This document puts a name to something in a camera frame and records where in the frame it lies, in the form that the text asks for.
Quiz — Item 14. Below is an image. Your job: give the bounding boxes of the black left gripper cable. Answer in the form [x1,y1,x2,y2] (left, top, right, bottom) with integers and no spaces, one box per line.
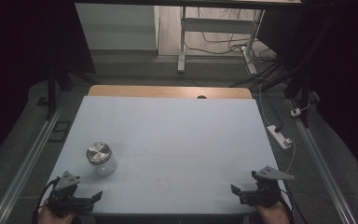
[32,176,60,224]

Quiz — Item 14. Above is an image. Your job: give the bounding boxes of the white power strip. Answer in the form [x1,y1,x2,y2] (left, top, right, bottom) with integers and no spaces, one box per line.
[267,124,293,150]

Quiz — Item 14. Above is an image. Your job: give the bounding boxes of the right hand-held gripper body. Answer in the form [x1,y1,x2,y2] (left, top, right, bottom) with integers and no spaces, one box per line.
[250,165,296,208]

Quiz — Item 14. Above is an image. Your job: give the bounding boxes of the white table board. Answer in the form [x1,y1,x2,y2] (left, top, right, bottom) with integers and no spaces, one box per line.
[41,95,292,217]

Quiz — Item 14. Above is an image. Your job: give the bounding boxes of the round metal dish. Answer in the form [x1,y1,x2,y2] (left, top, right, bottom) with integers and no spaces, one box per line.
[86,141,113,165]

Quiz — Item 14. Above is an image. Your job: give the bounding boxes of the white cabinet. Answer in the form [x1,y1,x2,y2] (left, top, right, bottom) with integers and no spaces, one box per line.
[75,3,160,51]

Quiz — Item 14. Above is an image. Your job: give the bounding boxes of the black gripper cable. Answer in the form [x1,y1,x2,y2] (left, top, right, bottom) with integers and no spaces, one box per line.
[280,188,309,224]
[32,176,60,224]

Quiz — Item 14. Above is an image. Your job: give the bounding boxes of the person's left hand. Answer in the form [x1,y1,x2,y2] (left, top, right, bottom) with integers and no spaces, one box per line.
[37,199,76,224]

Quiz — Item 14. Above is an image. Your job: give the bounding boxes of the aluminium floor rail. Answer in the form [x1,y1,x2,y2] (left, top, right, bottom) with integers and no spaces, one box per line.
[0,99,68,224]
[287,98,358,224]

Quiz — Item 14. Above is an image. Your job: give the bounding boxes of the white metal desk frame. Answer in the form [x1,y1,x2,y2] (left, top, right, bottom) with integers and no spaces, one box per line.
[176,6,266,76]

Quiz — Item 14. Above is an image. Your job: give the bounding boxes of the black metal stand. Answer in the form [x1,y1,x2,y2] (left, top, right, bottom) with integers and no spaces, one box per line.
[251,12,337,129]
[36,62,90,120]

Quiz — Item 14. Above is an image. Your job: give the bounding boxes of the black floor cables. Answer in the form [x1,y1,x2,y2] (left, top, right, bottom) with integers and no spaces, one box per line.
[185,7,288,90]

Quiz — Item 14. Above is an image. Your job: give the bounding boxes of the wooden table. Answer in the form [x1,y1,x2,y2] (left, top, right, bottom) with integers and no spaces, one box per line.
[88,84,254,100]

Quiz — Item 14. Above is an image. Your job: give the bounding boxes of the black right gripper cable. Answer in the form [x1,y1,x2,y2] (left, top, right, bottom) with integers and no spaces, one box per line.
[280,188,309,224]

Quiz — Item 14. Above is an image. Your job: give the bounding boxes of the person's right hand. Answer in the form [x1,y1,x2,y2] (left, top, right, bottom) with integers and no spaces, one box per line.
[255,200,292,224]

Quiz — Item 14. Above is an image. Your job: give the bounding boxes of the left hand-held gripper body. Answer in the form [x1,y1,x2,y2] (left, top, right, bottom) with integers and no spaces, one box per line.
[47,170,82,218]

